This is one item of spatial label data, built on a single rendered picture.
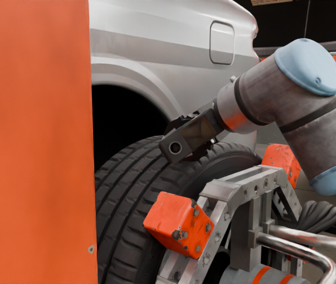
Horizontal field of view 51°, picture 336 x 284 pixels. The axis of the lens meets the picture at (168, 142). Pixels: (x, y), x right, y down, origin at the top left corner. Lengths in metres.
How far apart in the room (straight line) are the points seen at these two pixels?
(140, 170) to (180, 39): 0.59
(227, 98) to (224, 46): 0.87
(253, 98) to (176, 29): 0.70
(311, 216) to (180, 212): 0.37
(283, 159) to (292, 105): 0.41
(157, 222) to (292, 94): 0.28
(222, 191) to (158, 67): 0.56
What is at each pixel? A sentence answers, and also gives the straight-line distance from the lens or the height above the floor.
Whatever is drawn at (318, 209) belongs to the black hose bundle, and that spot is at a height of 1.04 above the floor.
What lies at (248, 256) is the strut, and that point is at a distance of 0.81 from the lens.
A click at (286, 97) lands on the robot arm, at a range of 0.51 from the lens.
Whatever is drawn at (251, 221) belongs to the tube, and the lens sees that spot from 0.75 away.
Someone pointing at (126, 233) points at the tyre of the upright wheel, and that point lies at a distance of 0.66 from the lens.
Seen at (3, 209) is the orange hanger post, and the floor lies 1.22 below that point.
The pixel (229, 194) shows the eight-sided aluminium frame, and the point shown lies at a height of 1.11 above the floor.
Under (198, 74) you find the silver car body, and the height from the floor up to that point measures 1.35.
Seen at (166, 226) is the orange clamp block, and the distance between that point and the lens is 0.57.
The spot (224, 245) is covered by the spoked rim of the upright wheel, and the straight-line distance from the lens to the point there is 0.91.
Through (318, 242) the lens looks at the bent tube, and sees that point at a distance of 0.78.
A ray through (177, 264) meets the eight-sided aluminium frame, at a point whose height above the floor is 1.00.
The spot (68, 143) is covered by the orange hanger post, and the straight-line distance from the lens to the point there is 0.29.
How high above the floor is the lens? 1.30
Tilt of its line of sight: 9 degrees down
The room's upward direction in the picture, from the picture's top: straight up
